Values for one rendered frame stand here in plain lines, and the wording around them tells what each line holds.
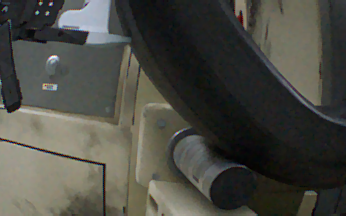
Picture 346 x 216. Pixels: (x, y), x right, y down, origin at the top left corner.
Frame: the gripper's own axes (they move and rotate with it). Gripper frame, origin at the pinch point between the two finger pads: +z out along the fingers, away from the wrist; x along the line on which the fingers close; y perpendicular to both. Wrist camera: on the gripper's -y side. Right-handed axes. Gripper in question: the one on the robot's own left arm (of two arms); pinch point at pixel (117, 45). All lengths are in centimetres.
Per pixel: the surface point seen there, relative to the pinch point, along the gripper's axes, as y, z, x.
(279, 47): 5.4, 20.8, 24.9
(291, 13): 11.5, 22.3, 24.9
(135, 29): 1.8, 0.9, -6.1
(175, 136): -8.2, 9.9, 22.1
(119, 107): -8, 5, 56
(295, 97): -0.3, 16.2, -11.9
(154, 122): -7.3, 7.4, 22.5
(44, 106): -11, -7, 55
